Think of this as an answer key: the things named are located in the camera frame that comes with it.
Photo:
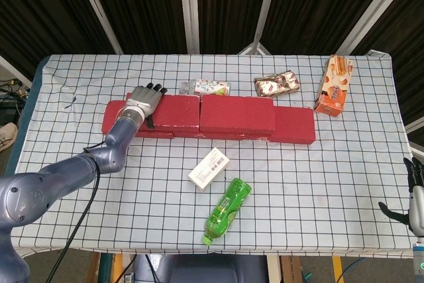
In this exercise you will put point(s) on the dark blue table frame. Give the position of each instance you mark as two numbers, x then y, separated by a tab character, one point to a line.
28	104

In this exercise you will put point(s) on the white sneaker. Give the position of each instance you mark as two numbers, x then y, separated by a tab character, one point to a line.
7	137

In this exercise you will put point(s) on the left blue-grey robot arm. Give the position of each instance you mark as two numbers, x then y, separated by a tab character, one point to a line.
66	177

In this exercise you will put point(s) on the red rectangular foam block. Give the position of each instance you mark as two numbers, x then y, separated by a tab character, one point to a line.
218	136
236	114
112	117
179	110
295	125

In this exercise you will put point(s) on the wooden table leg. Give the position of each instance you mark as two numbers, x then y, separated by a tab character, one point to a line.
93	268

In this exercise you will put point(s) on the white table leg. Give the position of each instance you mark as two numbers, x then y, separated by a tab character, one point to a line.
273	269

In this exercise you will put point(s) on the blue-grey robot torso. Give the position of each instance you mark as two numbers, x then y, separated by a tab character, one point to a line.
205	269

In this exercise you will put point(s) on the green plastic drink bottle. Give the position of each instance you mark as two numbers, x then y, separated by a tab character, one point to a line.
227	210

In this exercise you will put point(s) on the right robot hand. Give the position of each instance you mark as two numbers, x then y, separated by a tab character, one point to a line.
418	203

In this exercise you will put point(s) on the green metal post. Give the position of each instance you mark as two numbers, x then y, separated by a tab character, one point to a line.
106	268

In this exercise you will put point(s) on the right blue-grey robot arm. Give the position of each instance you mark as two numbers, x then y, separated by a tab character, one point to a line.
419	260

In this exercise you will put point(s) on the brown cardboard piece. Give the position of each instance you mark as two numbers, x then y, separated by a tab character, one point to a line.
291	269

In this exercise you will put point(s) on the checked white tablecloth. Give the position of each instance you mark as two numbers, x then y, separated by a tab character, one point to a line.
99	74

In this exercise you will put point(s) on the dark pleated curtain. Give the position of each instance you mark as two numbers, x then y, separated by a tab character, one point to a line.
142	4

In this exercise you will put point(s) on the yellow table leg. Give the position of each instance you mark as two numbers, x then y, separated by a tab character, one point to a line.
338	269

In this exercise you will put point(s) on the crumpled foil snack wrapper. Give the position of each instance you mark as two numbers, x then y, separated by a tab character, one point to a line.
276	85

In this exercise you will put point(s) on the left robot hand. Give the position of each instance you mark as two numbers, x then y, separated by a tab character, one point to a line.
144	97

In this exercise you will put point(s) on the white frame post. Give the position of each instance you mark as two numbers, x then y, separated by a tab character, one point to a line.
13	69
374	8
415	127
99	11
189	8
265	8

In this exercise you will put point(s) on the white barcode carton box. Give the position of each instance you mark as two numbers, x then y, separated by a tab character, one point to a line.
208	170

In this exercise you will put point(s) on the clear bottle colourful label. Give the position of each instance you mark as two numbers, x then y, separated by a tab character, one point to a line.
210	87

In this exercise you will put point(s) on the orange biscuit box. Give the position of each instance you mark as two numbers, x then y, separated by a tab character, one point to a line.
334	87

